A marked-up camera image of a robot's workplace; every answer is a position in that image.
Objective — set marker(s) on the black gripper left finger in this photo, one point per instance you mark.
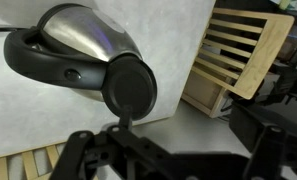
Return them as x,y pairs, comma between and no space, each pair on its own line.
121,150

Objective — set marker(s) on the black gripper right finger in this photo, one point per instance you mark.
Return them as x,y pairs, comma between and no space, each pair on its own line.
271,150

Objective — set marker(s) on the stainless steel electric kettle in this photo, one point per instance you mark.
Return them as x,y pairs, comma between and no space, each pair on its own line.
84,36

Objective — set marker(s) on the plain light wooden chair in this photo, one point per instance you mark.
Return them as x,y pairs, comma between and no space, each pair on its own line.
28,163

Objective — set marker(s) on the black office chair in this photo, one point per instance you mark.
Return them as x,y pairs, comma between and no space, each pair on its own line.
288,76

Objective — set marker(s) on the low wooden furniture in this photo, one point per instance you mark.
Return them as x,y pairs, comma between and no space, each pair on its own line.
204,93

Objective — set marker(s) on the wooden chair with long slats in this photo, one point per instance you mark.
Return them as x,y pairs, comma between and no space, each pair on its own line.
264,56

